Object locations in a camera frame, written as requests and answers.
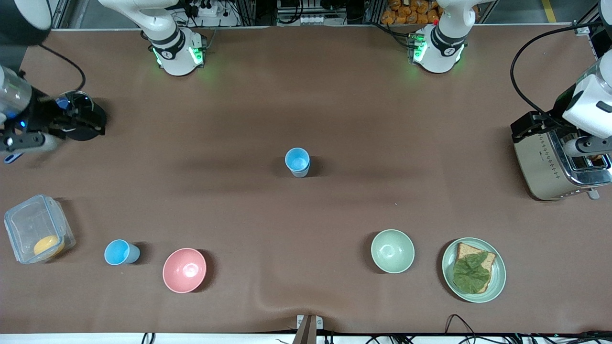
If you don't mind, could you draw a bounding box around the bright blue plastic cup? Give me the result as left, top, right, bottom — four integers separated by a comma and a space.
285, 147, 311, 173
104, 239, 141, 266

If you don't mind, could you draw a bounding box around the glass lid with blue knob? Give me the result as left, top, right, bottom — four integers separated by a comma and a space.
55, 91, 94, 118

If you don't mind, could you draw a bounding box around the beige and chrome toaster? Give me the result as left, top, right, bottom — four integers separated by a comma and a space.
514, 129, 612, 201

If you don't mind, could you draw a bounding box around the clear plastic storage container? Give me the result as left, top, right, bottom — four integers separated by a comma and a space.
4, 194, 76, 264

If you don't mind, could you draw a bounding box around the orange round food piece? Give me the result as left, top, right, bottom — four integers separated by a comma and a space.
33, 235, 66, 258

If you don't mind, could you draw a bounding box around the brown bread slice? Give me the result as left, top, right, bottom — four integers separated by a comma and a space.
453, 242, 497, 293

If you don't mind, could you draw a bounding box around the pale green plate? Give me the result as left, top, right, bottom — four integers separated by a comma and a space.
441, 237, 507, 303

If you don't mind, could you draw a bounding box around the green lettuce leaf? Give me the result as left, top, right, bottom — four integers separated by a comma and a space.
452, 252, 492, 294

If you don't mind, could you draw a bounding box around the orange packaged snacks pile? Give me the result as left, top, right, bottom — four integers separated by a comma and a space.
381, 0, 441, 25

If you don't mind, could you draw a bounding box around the white power strip with plugs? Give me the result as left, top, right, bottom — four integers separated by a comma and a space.
184, 1, 219, 18

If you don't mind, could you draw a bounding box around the pink bowl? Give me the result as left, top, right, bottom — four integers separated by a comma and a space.
163, 247, 207, 293

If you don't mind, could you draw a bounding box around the pale green bowl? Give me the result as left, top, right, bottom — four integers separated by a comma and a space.
371, 229, 415, 274

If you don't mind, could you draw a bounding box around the black pot with blue handle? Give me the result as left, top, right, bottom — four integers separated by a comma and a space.
4, 90, 107, 164

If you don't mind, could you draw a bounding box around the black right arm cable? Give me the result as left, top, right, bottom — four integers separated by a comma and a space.
38, 44, 87, 94

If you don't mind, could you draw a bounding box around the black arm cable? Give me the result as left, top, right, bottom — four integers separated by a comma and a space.
38, 44, 87, 94
509, 21, 603, 116

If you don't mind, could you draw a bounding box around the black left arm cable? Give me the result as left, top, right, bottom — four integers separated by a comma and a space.
509, 21, 603, 116

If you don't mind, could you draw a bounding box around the aluminium frame profile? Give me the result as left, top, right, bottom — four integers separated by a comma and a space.
50, 0, 72, 30
571, 10, 604, 37

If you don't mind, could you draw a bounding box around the looped black cable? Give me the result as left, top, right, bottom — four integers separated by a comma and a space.
445, 314, 480, 336

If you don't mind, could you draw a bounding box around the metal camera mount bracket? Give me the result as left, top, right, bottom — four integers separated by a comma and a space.
293, 314, 324, 344

